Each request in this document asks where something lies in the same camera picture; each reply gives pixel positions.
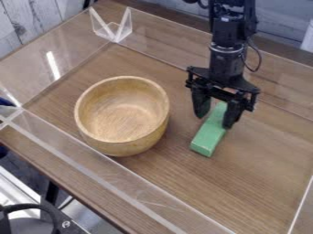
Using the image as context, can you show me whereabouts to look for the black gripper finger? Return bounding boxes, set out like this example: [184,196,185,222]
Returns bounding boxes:
[222,100,245,130]
[193,88,212,119]

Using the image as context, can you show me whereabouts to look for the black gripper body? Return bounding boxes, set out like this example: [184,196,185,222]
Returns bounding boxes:
[186,46,261,112]

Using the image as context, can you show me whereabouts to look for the green rectangular block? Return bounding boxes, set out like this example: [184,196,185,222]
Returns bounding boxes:
[190,102,227,157]

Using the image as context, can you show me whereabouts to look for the brown wooden bowl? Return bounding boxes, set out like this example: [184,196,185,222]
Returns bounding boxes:
[74,76,170,157]

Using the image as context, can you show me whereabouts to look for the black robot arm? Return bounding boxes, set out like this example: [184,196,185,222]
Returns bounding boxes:
[185,0,263,129]

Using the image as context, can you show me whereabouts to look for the white object at right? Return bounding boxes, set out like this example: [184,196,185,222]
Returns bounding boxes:
[301,27,313,53]

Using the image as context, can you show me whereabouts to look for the clear acrylic tray walls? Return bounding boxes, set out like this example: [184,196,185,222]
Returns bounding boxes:
[0,1,313,234]

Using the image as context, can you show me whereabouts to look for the blue object at edge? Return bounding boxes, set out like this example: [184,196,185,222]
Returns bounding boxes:
[0,97,17,107]

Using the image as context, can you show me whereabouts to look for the black metal table leg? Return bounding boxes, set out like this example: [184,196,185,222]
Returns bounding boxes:
[46,182,61,205]

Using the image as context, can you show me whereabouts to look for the black bracket with screw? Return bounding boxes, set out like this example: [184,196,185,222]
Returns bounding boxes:
[39,207,91,234]

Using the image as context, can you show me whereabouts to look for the black cable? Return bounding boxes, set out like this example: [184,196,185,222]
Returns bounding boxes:
[0,203,63,234]

